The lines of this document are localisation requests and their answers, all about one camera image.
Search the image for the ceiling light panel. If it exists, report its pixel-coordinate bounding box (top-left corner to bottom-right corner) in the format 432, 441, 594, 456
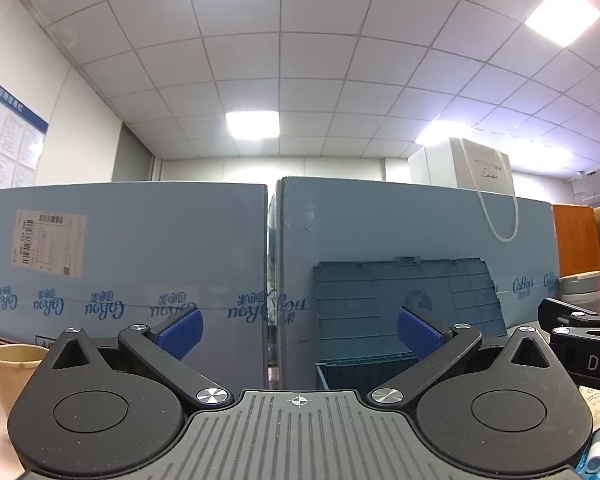
225, 111, 281, 141
524, 0, 600, 51
414, 120, 473, 147

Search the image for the white paper bag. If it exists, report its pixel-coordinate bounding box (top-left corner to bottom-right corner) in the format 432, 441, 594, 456
449, 136, 520, 241

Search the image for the orange box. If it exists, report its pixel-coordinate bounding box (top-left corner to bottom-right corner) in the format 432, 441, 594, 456
552, 204, 600, 276

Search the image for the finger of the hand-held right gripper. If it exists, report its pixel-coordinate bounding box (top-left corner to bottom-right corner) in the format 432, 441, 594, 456
537, 297, 600, 331
550, 326, 600, 357

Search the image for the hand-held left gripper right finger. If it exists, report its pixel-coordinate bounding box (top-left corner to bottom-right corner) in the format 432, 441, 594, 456
367, 305, 571, 408

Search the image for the large blue labelled carton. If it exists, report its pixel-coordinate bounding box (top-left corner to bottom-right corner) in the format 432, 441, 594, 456
0, 182, 271, 391

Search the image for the blue plastic lidded crate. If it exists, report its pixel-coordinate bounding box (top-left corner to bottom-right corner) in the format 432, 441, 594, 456
312, 256, 508, 392

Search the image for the white grey waste bin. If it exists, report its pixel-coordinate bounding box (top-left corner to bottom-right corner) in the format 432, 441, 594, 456
559, 271, 600, 317

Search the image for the brown paper cup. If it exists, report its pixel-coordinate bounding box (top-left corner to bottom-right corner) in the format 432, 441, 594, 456
0, 344, 51, 417

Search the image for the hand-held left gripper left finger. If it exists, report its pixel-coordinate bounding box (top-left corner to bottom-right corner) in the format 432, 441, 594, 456
30, 306, 233, 408

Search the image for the white box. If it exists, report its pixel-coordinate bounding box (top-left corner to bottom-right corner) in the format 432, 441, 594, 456
407, 139, 456, 186

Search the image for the wall poster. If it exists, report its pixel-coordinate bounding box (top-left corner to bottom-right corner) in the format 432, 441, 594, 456
0, 71, 49, 192

